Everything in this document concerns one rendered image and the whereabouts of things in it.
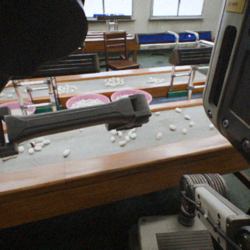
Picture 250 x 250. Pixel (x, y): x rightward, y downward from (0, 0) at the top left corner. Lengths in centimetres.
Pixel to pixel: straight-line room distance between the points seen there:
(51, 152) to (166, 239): 60
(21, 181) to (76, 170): 19
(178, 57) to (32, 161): 78
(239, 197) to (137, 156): 120
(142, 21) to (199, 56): 521
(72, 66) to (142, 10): 541
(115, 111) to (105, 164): 30
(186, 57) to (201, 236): 77
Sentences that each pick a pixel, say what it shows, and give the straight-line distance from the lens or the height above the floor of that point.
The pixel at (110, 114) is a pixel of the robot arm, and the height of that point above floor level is 104.
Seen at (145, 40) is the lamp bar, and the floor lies 107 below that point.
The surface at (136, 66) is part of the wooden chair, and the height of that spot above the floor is 44.
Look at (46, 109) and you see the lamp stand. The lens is 138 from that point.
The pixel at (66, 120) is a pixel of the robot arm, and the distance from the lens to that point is 50.
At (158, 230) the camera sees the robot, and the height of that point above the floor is 47.
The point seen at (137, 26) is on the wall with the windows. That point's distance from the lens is 616.
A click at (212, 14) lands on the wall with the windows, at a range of 718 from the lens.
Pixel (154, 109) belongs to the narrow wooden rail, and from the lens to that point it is 117.
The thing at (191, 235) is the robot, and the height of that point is 48.
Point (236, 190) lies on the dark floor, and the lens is 191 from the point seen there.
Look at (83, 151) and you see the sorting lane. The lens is 89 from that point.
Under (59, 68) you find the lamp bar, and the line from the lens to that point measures 85.
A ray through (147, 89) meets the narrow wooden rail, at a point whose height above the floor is 75.
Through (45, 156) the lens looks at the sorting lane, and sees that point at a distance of 91.
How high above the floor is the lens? 129
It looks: 32 degrees down
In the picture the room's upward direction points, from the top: straight up
